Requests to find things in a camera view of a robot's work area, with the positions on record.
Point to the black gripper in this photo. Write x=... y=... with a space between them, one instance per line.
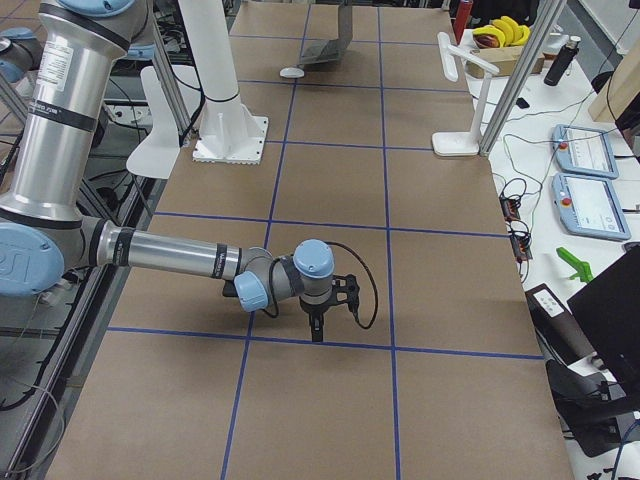
x=315 y=309

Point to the grey laptop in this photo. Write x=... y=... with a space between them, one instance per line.
x=319 y=53

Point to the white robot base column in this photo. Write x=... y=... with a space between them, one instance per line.
x=228 y=132

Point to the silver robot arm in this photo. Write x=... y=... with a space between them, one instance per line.
x=21 y=52
x=44 y=233

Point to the white computer mouse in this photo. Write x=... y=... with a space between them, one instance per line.
x=292 y=73

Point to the white chair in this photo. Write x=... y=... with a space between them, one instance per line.
x=157 y=154

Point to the green plastic clamp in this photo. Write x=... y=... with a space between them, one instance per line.
x=582 y=269

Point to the black monitor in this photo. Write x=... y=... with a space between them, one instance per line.
x=607 y=311

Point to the lower teach pendant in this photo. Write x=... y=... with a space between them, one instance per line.
x=588 y=206

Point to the teach pendant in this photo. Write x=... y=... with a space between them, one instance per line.
x=588 y=206
x=584 y=151

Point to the upper teach pendant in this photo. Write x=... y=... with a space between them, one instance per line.
x=584 y=151

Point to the yellow bananas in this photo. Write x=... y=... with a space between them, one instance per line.
x=501 y=32

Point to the black water bottle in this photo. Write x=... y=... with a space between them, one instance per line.
x=562 y=61

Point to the aluminium frame post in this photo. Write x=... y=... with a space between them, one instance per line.
x=548 y=15

